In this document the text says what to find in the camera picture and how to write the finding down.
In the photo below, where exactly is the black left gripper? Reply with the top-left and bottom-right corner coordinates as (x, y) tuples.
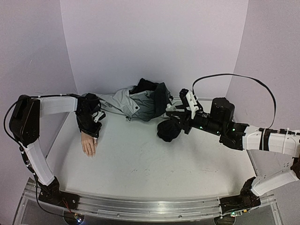
(76, 111), (103, 138)

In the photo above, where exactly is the clear nail polish bottle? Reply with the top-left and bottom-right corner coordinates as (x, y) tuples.
(166, 104), (177, 112)

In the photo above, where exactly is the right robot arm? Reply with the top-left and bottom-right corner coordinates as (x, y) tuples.
(166, 97), (300, 196)

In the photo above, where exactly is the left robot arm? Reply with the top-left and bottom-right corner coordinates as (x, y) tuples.
(4, 93), (105, 205)

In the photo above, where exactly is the mannequin hand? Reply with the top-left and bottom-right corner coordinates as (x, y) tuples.
(81, 132), (98, 158)

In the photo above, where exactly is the grey and black jacket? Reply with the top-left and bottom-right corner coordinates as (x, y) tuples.
(76, 78), (194, 143)

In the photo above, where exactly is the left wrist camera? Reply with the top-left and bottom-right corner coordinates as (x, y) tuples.
(92, 111), (106, 123)

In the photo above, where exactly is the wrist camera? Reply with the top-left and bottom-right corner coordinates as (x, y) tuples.
(92, 111), (106, 123)
(180, 89), (203, 119)

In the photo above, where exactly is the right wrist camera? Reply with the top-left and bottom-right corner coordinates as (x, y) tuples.
(180, 89), (203, 119)

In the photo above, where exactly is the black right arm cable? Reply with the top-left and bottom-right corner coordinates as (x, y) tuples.
(192, 74), (277, 129)

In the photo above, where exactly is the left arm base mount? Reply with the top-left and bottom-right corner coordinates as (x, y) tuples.
(38, 180), (80, 210)

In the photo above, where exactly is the aluminium table front rail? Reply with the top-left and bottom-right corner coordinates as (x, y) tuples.
(23, 182), (275, 218)

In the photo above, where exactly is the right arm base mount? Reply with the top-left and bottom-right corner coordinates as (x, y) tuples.
(219, 182), (261, 215)

